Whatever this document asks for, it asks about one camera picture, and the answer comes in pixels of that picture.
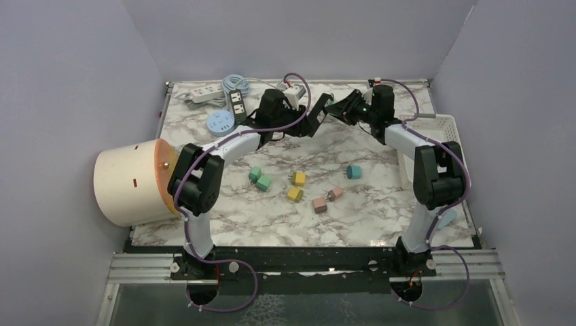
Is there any yellow usb charger plug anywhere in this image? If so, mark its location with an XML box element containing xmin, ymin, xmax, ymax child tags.
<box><xmin>287</xmin><ymin>187</ymin><xmax>304</xmax><ymax>203</ymax></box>

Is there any white power strip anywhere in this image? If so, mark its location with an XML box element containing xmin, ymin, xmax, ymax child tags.
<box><xmin>189</xmin><ymin>84</ymin><xmax>225</xmax><ymax>104</ymax></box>

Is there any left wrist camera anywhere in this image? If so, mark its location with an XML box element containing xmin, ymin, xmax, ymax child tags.
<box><xmin>276</xmin><ymin>81</ymin><xmax>306</xmax><ymax>105</ymax></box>

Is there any white perforated basket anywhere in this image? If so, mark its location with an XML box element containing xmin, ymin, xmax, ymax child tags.
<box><xmin>395</xmin><ymin>113</ymin><xmax>461</xmax><ymax>190</ymax></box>

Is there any round blue power socket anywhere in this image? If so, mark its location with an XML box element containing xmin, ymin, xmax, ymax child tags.
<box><xmin>206</xmin><ymin>110</ymin><xmax>236</xmax><ymax>137</ymax></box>

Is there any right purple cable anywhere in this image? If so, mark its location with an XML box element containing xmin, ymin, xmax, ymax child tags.
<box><xmin>376</xmin><ymin>78</ymin><xmax>471</xmax><ymax>311</ymax></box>

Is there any cream cylindrical bucket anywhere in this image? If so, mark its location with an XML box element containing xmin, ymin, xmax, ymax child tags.
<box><xmin>93</xmin><ymin>139</ymin><xmax>178</xmax><ymax>227</ymax></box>

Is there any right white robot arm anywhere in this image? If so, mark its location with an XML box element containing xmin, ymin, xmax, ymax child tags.
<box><xmin>326</xmin><ymin>84</ymin><xmax>470</xmax><ymax>276</ymax></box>

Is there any purple cable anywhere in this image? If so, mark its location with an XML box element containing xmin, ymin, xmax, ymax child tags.
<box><xmin>173</xmin><ymin>71</ymin><xmax>312</xmax><ymax>314</ymax></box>
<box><xmin>376</xmin><ymin>78</ymin><xmax>471</xmax><ymax>311</ymax></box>

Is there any black table front rail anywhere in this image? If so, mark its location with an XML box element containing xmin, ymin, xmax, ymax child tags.
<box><xmin>109</xmin><ymin>247</ymin><xmax>474</xmax><ymax>300</ymax></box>

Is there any coiled blue cable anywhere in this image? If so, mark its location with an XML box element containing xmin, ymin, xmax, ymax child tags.
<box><xmin>222</xmin><ymin>74</ymin><xmax>253</xmax><ymax>96</ymax></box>

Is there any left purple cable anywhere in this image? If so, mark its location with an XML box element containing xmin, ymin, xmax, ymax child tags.
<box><xmin>173</xmin><ymin>71</ymin><xmax>312</xmax><ymax>314</ymax></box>

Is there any green charger plug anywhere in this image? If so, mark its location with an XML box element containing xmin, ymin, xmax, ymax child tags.
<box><xmin>255</xmin><ymin>175</ymin><xmax>272</xmax><ymax>192</ymax></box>
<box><xmin>248</xmin><ymin>166</ymin><xmax>262</xmax><ymax>183</ymax></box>

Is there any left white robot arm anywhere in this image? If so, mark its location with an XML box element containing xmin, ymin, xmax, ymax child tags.
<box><xmin>167</xmin><ymin>89</ymin><xmax>334</xmax><ymax>279</ymax></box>

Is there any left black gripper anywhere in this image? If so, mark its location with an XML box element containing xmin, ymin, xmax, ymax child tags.
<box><xmin>271</xmin><ymin>102</ymin><xmax>314</xmax><ymax>137</ymax></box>

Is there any black power strip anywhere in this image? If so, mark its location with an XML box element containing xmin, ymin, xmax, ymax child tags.
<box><xmin>228</xmin><ymin>90</ymin><xmax>248</xmax><ymax>125</ymax></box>

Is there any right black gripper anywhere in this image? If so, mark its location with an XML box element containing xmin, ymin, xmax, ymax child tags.
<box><xmin>325</xmin><ymin>90</ymin><xmax>377</xmax><ymax>127</ymax></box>

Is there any pink charger plug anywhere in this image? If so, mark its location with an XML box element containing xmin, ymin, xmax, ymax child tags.
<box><xmin>326</xmin><ymin>187</ymin><xmax>344</xmax><ymax>202</ymax></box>
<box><xmin>312</xmin><ymin>197</ymin><xmax>327</xmax><ymax>214</ymax></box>

